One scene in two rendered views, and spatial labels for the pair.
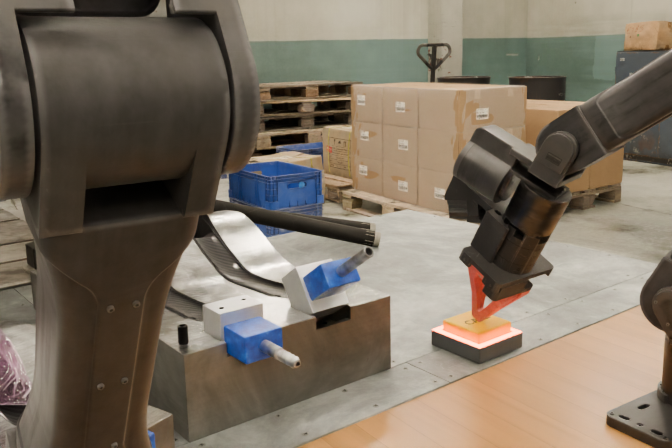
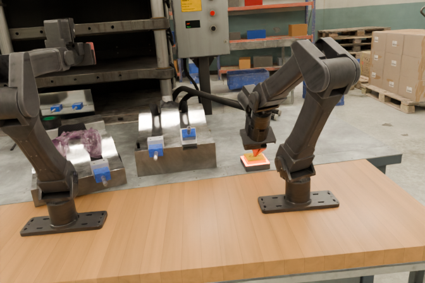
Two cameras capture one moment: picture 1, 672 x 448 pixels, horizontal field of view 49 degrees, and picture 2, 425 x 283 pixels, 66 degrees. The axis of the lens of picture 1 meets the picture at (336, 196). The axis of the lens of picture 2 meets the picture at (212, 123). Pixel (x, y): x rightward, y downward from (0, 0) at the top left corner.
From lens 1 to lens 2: 0.58 m
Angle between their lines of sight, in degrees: 30
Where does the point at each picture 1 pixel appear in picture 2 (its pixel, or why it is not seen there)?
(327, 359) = (188, 160)
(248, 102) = (21, 105)
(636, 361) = not seen: hidden behind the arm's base
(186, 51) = (9, 95)
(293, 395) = (174, 169)
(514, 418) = (231, 191)
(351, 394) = (194, 173)
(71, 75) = not seen: outside the picture
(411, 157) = (396, 69)
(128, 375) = (36, 155)
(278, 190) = not seen: hidden behind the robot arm
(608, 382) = (281, 187)
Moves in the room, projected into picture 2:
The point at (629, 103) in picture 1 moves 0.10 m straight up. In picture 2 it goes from (272, 83) to (272, 42)
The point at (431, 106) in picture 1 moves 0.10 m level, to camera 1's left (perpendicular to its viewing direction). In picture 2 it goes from (410, 43) to (400, 43)
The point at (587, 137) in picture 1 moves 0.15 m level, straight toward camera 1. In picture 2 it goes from (262, 95) to (220, 107)
